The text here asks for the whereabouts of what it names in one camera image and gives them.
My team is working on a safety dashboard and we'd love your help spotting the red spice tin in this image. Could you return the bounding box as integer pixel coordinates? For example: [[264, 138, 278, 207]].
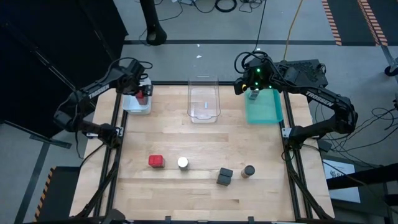
[[136, 90, 149, 106], [148, 154, 166, 169]]

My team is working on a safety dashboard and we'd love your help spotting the black stand leg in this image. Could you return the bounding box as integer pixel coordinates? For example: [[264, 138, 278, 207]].
[[139, 0, 168, 47]]

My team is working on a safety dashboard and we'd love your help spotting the black spice tin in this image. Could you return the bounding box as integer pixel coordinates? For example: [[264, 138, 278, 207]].
[[216, 174, 233, 187], [219, 167, 234, 179]]

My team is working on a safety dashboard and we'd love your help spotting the black caster wheel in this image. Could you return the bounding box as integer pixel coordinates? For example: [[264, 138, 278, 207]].
[[384, 63, 398, 77]]

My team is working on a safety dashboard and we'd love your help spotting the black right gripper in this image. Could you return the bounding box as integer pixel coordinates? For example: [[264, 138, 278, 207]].
[[233, 57, 276, 96]]

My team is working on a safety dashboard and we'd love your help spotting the white paper sheet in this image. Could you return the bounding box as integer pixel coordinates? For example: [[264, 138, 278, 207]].
[[323, 159, 361, 203]]

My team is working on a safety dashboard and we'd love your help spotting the yellow floor cable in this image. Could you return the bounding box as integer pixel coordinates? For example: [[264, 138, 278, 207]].
[[282, 0, 304, 62]]

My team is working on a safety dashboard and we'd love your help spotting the black aluminium side frame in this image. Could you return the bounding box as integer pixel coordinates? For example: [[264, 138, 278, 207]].
[[278, 80, 335, 220], [76, 80, 131, 218]]

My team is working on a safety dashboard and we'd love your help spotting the black hazard-striped floor mat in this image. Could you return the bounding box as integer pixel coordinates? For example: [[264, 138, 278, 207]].
[[34, 166, 81, 222], [321, 0, 374, 47], [356, 0, 398, 47]]

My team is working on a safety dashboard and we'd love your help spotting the black perforated computer case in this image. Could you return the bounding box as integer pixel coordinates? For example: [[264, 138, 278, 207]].
[[276, 58, 329, 103]]

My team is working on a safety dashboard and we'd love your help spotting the clear plastic bin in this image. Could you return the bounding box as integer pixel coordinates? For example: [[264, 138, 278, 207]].
[[186, 76, 222, 124]]

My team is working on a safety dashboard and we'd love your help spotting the white plastic bin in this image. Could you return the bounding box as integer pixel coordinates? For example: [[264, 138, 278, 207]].
[[123, 77, 153, 115]]

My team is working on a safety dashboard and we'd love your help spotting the looped black power cable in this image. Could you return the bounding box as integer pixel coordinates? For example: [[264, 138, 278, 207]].
[[234, 0, 270, 74]]

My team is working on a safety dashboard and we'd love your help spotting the black aluminium cross rail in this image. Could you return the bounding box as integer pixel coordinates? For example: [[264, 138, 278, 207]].
[[119, 80, 287, 86]]

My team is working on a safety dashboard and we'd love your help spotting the teal plastic bin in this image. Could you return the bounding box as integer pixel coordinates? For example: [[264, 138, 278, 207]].
[[244, 79, 284, 125]]

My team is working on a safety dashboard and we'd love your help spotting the dark-lid spice jar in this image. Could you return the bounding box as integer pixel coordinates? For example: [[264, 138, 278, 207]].
[[241, 164, 256, 179]]

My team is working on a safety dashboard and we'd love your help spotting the black curtain partition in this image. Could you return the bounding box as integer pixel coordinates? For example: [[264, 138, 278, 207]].
[[0, 0, 129, 138]]

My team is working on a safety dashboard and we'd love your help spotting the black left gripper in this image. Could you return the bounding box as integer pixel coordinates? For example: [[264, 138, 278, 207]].
[[126, 58, 154, 100]]

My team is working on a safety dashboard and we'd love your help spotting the coiled black cable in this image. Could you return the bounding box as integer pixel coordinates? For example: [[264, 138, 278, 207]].
[[214, 0, 238, 13]]

